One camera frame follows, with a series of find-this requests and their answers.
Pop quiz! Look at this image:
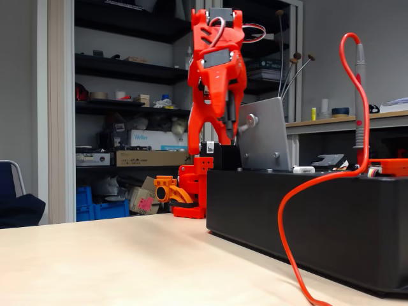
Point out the grey hinged door panel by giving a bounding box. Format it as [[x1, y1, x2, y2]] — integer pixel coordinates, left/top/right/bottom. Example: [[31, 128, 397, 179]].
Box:
[[237, 97, 293, 172]]

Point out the red cable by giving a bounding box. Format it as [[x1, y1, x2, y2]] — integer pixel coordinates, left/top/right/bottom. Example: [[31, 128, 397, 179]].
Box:
[[277, 31, 372, 306]]

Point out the grey test probe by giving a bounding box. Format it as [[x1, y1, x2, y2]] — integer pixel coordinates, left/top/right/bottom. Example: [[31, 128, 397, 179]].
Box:
[[353, 43, 370, 166]]

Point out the black corner housing block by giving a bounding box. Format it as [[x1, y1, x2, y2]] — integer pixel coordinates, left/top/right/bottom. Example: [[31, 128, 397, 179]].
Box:
[[212, 145, 242, 171]]

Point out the stack of books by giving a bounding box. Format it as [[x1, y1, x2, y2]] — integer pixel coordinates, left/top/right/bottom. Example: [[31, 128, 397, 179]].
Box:
[[247, 58, 283, 81]]

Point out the white crumpled rag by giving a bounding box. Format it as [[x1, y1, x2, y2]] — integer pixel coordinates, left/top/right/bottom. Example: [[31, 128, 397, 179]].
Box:
[[152, 98, 175, 109]]

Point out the thin stick with brown ball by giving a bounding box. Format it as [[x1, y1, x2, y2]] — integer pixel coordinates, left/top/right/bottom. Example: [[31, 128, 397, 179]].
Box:
[[275, 9, 285, 96], [280, 52, 302, 96], [280, 57, 296, 96], [282, 54, 316, 96]]

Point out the white Weller box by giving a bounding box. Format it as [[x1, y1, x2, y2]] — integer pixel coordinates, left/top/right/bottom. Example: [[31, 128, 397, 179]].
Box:
[[127, 129, 189, 151]]

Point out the grey cabinet with black shelves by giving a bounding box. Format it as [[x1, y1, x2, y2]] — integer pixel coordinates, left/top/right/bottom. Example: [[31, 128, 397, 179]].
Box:
[[47, 0, 303, 224]]

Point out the long brown cardboard box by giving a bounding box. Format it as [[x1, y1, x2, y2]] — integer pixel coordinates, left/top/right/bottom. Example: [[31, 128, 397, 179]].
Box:
[[115, 149, 195, 168]]

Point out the orange table clamp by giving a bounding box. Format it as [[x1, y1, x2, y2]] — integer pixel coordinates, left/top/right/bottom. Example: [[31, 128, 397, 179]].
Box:
[[154, 175, 194, 208]]

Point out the wooden workbench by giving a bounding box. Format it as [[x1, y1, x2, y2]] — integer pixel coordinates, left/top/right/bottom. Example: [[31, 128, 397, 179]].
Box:
[[285, 110, 408, 135]]

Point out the cardboard box with pink label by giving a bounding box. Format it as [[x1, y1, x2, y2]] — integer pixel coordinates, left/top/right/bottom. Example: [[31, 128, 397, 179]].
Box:
[[129, 176, 160, 215]]

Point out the black task box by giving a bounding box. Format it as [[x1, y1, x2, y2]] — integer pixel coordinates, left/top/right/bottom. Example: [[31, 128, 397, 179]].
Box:
[[206, 168, 408, 296]]

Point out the red object on shelf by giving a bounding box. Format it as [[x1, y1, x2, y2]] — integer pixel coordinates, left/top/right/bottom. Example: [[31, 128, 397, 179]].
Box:
[[75, 82, 90, 102]]

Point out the grey device box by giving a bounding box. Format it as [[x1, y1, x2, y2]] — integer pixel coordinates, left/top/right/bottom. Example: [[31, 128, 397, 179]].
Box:
[[75, 152, 115, 167]]

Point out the blue plastic crate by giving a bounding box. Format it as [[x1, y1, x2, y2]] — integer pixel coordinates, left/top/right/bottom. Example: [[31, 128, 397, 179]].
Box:
[[92, 199, 130, 221], [75, 186, 94, 222]]

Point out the red display module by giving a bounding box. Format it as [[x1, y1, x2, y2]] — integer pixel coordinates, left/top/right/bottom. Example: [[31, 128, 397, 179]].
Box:
[[368, 158, 408, 178]]

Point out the blue chair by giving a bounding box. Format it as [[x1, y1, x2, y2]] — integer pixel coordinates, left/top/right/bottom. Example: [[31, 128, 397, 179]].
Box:
[[0, 159, 47, 229]]

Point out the black cable clip bracket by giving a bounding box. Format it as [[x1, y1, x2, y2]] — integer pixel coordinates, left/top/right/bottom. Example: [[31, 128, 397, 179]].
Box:
[[310, 154, 349, 170]]

